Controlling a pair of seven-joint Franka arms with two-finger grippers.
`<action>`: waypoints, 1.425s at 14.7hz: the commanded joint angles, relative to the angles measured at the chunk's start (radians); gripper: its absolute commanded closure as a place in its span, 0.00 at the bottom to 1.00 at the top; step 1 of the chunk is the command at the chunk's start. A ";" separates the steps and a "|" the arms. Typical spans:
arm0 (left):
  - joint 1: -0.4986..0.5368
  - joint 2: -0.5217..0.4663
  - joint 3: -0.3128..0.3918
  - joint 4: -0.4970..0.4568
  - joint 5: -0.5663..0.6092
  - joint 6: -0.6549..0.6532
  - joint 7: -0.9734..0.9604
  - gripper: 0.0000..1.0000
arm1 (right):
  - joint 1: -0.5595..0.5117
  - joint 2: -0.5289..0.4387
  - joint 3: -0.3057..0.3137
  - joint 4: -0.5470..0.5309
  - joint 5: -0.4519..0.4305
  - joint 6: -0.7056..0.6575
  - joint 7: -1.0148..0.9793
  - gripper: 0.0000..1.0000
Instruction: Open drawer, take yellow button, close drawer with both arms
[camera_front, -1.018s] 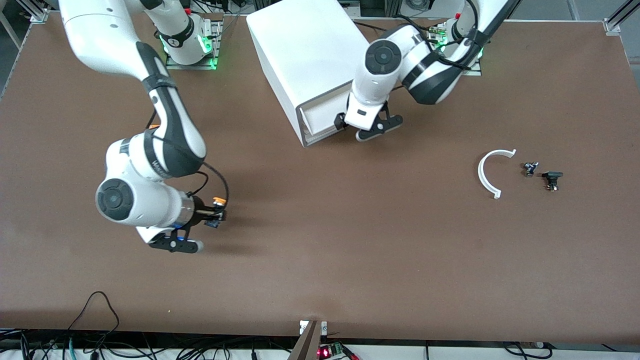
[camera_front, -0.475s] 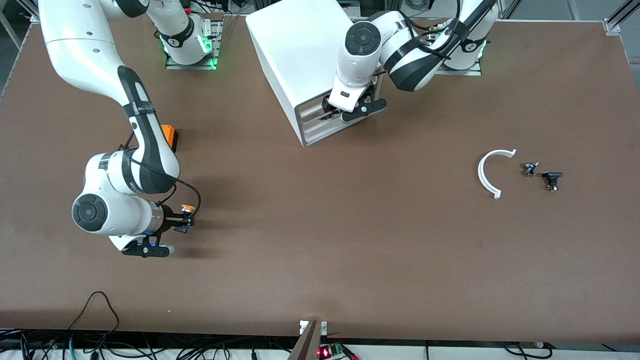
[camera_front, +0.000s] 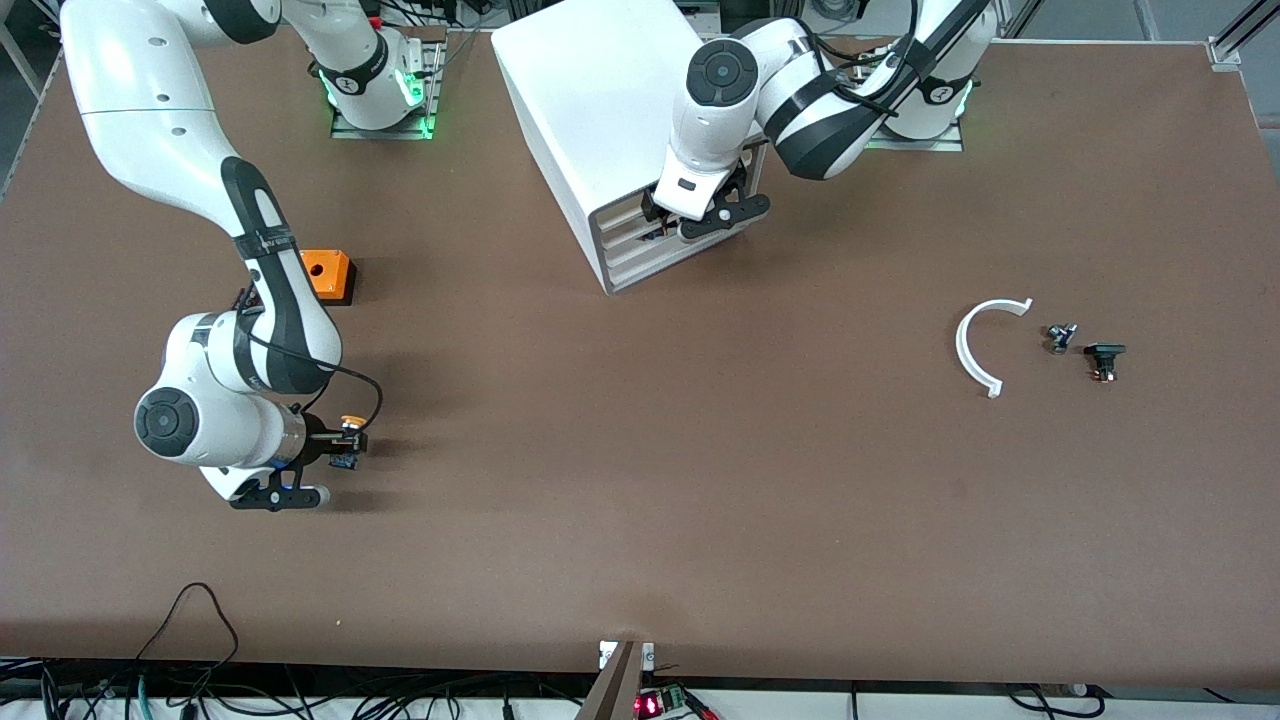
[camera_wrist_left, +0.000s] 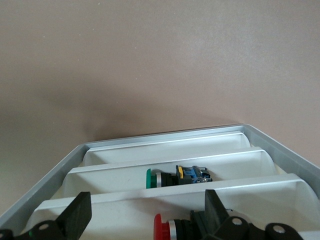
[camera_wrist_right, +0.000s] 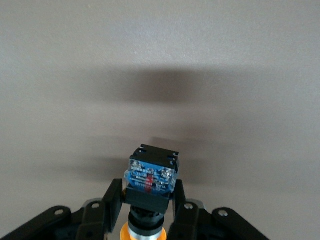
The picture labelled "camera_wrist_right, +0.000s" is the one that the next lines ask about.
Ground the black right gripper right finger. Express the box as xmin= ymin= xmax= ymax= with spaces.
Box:
xmin=166 ymin=178 xmax=272 ymax=240

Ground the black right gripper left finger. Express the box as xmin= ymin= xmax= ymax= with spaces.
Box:
xmin=0 ymin=178 xmax=124 ymax=240

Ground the push button switch blue contact block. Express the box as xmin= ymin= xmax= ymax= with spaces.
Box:
xmin=119 ymin=143 xmax=181 ymax=240

